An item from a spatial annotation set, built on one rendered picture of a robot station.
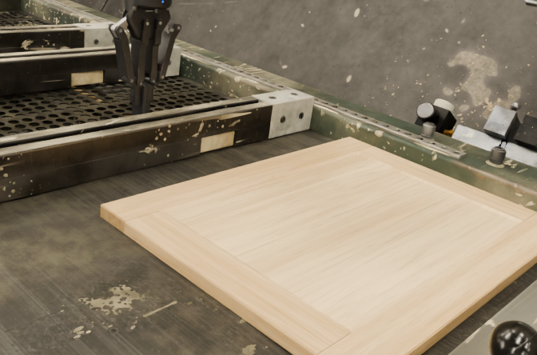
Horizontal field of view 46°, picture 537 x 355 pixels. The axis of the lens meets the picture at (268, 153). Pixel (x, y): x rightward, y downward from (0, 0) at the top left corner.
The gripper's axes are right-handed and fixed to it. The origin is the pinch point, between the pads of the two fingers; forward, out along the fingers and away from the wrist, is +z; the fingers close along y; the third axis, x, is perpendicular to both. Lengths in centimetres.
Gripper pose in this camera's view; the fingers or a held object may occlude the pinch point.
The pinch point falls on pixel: (141, 103)
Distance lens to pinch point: 108.4
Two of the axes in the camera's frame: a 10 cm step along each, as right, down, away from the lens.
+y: -6.8, 1.8, -7.1
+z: -1.3, 9.2, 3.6
